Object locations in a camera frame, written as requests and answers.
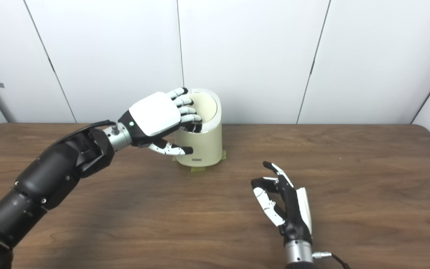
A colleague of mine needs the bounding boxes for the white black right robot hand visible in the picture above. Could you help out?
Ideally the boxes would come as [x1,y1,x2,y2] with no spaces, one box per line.
[251,161,312,247]

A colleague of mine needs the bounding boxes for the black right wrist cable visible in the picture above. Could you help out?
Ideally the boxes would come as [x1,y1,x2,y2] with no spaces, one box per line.
[312,251,352,269]

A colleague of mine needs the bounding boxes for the cream-colored round bin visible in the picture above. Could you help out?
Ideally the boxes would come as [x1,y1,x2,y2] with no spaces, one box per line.
[174,88,223,167]

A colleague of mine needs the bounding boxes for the cream round bin lid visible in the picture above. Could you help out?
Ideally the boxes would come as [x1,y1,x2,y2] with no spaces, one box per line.
[185,92,217,124]

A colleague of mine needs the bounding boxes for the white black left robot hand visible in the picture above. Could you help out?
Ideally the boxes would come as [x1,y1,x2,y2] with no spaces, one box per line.
[118,87,203,156]

